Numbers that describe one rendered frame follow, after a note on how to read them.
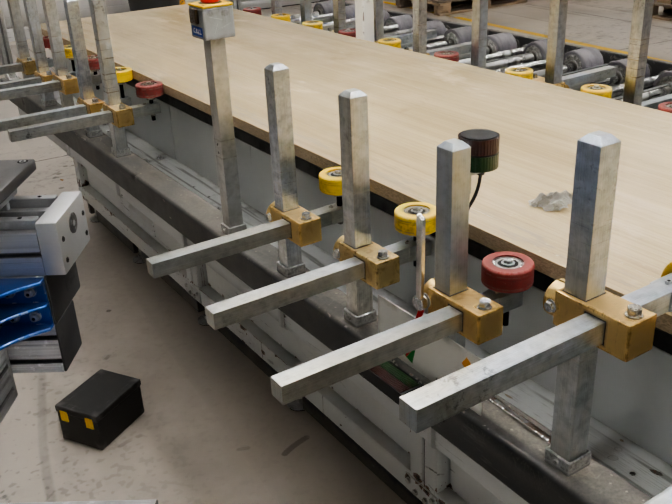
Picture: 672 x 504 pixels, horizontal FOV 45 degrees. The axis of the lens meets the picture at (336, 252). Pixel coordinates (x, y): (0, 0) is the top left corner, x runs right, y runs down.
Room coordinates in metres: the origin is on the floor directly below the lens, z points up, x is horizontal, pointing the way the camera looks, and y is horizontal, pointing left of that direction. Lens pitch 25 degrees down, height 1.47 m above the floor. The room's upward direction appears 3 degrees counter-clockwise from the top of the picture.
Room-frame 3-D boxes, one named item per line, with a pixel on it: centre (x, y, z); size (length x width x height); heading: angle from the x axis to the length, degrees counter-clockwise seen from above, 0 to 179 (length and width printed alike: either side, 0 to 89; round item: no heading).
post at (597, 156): (0.90, -0.31, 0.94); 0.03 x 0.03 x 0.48; 33
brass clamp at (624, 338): (0.88, -0.32, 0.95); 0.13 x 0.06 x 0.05; 33
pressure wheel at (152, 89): (2.39, 0.53, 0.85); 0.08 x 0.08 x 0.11
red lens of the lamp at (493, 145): (1.14, -0.21, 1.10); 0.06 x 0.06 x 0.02
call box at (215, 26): (1.75, 0.24, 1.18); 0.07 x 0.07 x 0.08; 33
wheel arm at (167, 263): (1.45, 0.15, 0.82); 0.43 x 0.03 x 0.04; 123
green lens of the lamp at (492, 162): (1.14, -0.21, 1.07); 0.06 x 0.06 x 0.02
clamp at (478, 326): (1.09, -0.19, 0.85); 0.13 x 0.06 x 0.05; 33
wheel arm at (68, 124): (2.29, 0.69, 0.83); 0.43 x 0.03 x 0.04; 123
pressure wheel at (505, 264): (1.12, -0.26, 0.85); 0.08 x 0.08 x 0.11
